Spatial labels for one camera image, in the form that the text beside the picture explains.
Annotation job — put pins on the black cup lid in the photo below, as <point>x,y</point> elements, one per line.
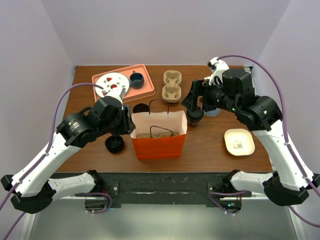
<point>196,115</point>
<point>114,144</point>

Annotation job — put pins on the white panda dish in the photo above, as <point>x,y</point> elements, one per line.
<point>239,142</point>

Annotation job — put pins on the black cup lid on table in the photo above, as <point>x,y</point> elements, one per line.
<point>114,144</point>

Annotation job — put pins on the single cardboard cup carrier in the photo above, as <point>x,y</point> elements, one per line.
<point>157,135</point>

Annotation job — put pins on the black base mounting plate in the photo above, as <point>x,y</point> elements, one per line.
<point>157,188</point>

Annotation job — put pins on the white plate with strawberry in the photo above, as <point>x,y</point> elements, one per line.
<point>110,81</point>

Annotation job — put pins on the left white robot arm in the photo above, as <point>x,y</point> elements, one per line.
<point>33,188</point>

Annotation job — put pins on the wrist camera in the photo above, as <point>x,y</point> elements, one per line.
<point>117,93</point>
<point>217,67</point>

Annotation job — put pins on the orange paper bag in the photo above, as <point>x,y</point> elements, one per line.
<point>157,122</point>

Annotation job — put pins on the pink plastic tray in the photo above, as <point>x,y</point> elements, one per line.
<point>147,90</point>

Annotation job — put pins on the dark blue ceramic cup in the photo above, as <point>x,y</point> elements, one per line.
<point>136,80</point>

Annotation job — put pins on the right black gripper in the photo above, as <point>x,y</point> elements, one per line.
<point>191,100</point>

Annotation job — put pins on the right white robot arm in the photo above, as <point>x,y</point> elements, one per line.
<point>289,183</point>

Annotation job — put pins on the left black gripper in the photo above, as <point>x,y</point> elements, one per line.
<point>128,126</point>

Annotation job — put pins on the light blue straw holder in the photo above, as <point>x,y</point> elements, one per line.
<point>212,113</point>

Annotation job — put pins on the dark coffee cup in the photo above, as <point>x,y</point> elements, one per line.
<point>193,122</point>
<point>140,108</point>

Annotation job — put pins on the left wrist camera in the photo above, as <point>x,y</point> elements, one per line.
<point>117,93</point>

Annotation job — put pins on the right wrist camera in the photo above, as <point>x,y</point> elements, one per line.
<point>217,67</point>

